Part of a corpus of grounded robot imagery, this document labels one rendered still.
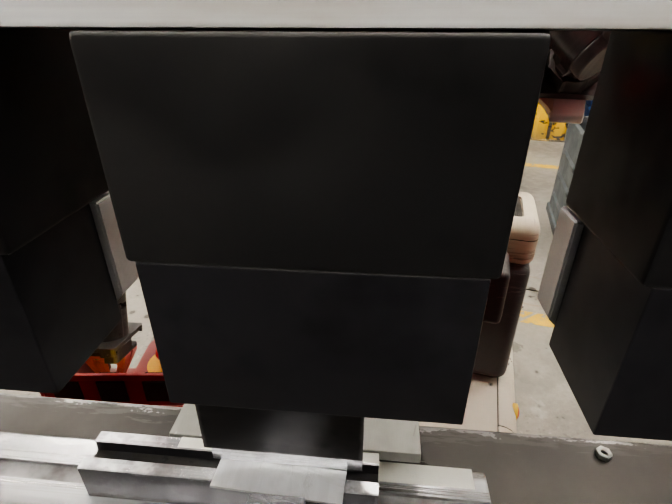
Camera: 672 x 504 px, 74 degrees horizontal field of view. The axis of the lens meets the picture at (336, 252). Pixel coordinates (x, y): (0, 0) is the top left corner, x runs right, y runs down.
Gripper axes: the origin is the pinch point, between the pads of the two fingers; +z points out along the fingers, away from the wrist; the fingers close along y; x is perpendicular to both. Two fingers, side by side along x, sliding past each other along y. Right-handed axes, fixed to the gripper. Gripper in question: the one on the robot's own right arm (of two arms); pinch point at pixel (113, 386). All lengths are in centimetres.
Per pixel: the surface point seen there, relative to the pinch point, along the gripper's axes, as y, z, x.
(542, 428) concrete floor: -69, 53, 109
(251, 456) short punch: 40, -19, 30
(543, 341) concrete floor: -113, 40, 128
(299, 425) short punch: 42, -23, 33
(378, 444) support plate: 38, -19, 38
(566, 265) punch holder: 43, -33, 47
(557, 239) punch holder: 42, -34, 47
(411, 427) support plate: 37, -19, 41
